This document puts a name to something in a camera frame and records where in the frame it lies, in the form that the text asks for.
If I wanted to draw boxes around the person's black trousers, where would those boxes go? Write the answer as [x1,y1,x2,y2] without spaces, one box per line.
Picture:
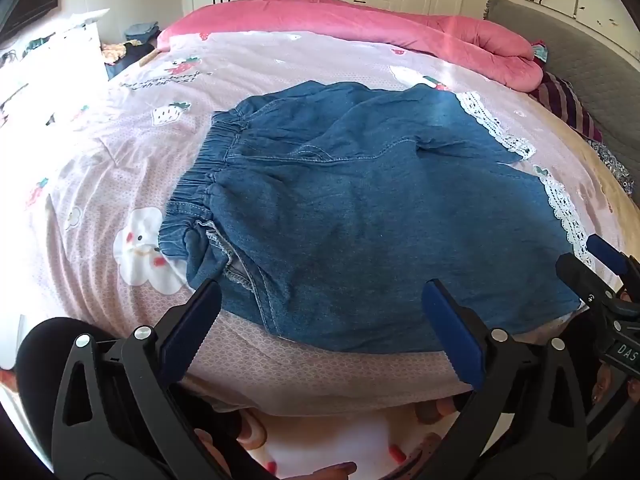
[14,317,103,441]

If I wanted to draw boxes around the pink quilt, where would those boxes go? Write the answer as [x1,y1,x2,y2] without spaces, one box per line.
[157,0,546,92]

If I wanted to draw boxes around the dark floral cloth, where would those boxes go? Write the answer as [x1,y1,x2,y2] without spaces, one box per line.
[587,137,636,196]

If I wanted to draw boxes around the folded clothes pile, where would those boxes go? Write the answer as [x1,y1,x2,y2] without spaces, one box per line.
[100,22,161,81]

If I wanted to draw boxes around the white dresser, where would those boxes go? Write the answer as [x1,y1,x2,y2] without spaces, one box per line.
[0,8,111,126]

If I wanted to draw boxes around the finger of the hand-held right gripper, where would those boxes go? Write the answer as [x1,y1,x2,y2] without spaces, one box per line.
[586,234,632,277]
[556,252,618,311]

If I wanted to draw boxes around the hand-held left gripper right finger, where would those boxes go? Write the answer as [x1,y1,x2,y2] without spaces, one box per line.
[421,279,601,480]

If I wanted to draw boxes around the pink strawberry print bed sheet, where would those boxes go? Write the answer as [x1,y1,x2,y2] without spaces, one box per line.
[0,30,640,421]

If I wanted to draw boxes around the purple striped pillow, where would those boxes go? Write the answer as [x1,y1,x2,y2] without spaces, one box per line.
[530,71,606,143]

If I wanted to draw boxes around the person's right hand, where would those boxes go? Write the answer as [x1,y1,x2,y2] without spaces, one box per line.
[591,364,626,407]

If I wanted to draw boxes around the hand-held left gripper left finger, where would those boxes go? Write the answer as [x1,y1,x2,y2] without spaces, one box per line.
[50,280,223,480]

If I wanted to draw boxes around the blue denim pants lace trim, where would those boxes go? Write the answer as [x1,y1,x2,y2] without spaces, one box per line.
[159,80,596,356]

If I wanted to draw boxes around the black television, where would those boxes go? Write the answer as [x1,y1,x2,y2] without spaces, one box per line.
[0,0,61,41]

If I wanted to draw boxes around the person's printed pajamas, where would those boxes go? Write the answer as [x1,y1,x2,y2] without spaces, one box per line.
[180,385,481,480]

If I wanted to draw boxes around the grey quilted headboard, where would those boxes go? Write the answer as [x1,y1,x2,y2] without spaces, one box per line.
[482,0,640,181]

